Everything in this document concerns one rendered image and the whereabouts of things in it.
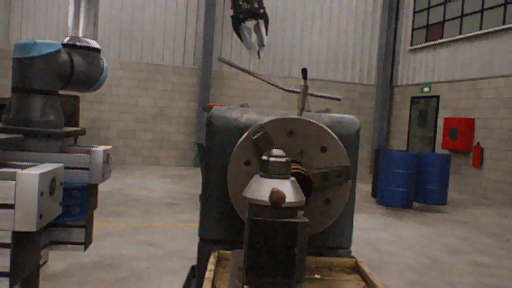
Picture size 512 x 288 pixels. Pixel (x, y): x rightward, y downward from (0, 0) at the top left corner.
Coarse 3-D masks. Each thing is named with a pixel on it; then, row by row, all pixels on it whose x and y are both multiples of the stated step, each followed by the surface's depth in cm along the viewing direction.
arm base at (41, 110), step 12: (12, 96) 116; (24, 96) 115; (36, 96) 116; (48, 96) 118; (12, 108) 115; (24, 108) 114; (36, 108) 115; (48, 108) 118; (60, 108) 122; (12, 120) 114; (24, 120) 114; (36, 120) 115; (48, 120) 116; (60, 120) 120
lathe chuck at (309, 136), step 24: (264, 120) 119; (288, 120) 114; (312, 120) 114; (240, 144) 114; (288, 144) 115; (312, 144) 115; (336, 144) 115; (240, 168) 115; (312, 168) 115; (240, 192) 115; (312, 192) 115; (336, 192) 115; (312, 216) 116; (336, 216) 116
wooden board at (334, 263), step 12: (228, 252) 108; (216, 264) 103; (312, 264) 108; (324, 264) 108; (336, 264) 108; (348, 264) 108; (360, 264) 105; (312, 276) 101; (324, 276) 101; (348, 276) 102; (360, 276) 103; (372, 276) 97
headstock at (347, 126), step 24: (216, 120) 130; (240, 120) 130; (336, 120) 132; (216, 144) 130; (216, 168) 130; (216, 192) 130; (216, 216) 131; (240, 216) 131; (216, 240) 132; (240, 240) 131; (312, 240) 132; (336, 240) 132
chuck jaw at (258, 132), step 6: (252, 132) 114; (258, 132) 114; (264, 132) 110; (258, 138) 110; (264, 138) 110; (270, 138) 110; (258, 144) 110; (264, 144) 111; (270, 144) 110; (264, 150) 110; (270, 150) 109
